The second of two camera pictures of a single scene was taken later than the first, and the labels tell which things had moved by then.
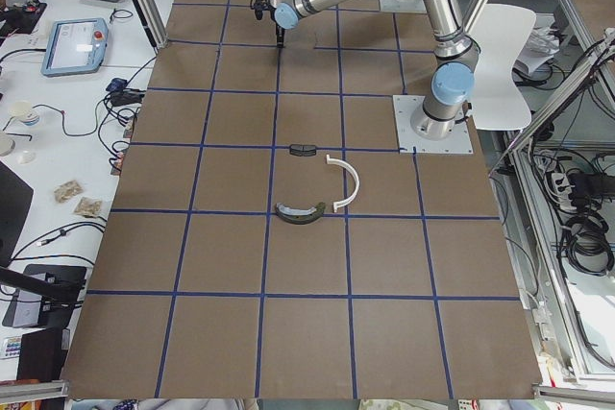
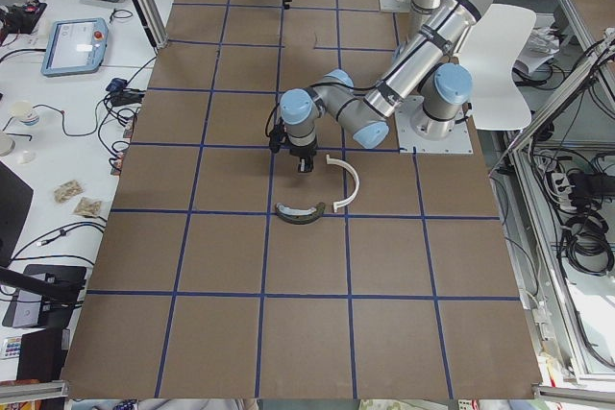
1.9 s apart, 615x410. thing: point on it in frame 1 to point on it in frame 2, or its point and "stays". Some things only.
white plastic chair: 500,99 stays
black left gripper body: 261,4 to 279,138
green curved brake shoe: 299,216 stays
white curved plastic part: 332,160 stays
